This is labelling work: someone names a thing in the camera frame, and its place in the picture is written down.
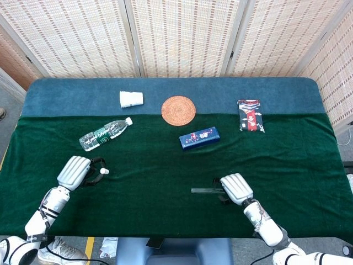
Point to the clear glass test tube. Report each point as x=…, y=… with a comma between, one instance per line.
x=204, y=190

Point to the brown woven screen panel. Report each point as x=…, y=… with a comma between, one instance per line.
x=13, y=63

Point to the dark red white patterned packet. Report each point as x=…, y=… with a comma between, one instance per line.
x=251, y=117

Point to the round woven orange coaster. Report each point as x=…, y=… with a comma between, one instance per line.
x=178, y=111

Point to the crumpled white cloth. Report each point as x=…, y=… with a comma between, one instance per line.
x=109, y=247

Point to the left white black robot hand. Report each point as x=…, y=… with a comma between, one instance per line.
x=73, y=172

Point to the grey shoe tip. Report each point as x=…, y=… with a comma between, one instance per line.
x=2, y=114

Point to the white sneaker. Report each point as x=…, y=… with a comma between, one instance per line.
x=64, y=249

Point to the beige woven screen panel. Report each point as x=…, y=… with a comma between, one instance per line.
x=184, y=36
x=281, y=36
x=336, y=82
x=77, y=36

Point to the blue table cloth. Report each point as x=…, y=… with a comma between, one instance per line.
x=69, y=94

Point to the small white stopper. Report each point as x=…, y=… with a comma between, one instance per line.
x=104, y=171

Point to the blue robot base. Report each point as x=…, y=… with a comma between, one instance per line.
x=176, y=252

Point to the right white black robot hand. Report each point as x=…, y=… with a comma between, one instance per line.
x=237, y=189

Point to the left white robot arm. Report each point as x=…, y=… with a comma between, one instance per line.
x=52, y=203

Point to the flat black device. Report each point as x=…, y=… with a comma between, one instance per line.
x=154, y=243

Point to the blue rectangular printed box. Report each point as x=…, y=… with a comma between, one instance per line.
x=199, y=138

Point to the clear plastic water bottle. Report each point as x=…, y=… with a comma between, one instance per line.
x=103, y=135

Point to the dark green velvet cloth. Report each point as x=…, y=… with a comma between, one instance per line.
x=154, y=207

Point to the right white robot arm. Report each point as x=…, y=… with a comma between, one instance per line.
x=264, y=223

